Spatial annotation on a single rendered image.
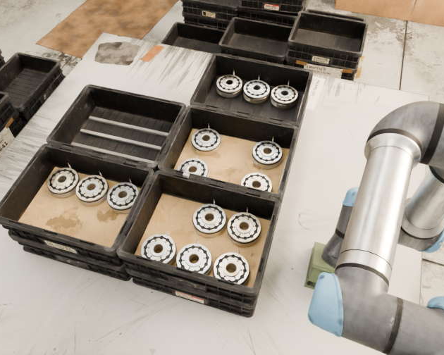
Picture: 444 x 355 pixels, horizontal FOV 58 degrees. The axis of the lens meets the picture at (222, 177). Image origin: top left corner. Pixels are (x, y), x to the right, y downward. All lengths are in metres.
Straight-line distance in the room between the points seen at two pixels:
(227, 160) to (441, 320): 0.96
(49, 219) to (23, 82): 1.40
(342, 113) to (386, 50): 1.68
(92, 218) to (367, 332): 0.97
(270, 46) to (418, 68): 1.21
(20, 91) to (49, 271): 1.39
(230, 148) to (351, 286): 0.94
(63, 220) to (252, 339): 0.68
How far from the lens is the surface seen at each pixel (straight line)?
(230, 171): 1.36
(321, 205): 1.48
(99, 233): 1.30
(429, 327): 0.58
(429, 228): 1.12
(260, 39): 2.68
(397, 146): 0.75
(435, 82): 3.27
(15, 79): 2.70
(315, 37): 2.54
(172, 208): 1.29
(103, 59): 2.08
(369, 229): 0.62
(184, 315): 1.29
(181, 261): 1.17
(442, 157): 0.81
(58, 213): 1.38
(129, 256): 1.13
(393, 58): 3.36
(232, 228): 1.21
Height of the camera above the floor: 1.93
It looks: 54 degrees down
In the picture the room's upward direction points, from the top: 2 degrees counter-clockwise
